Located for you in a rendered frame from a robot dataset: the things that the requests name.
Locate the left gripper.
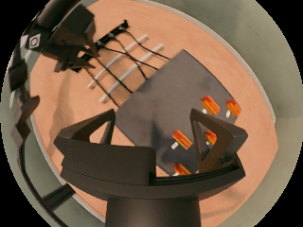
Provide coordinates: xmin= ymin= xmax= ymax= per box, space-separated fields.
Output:
xmin=52 ymin=38 xmax=99 ymax=74

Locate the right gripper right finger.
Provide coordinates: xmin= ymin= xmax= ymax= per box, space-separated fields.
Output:
xmin=189 ymin=108 xmax=248 ymax=172

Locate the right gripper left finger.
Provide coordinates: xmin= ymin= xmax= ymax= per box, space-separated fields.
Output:
xmin=58 ymin=108 xmax=116 ymax=145

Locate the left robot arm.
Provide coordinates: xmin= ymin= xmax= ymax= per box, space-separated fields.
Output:
xmin=7 ymin=0 xmax=96 ymax=119

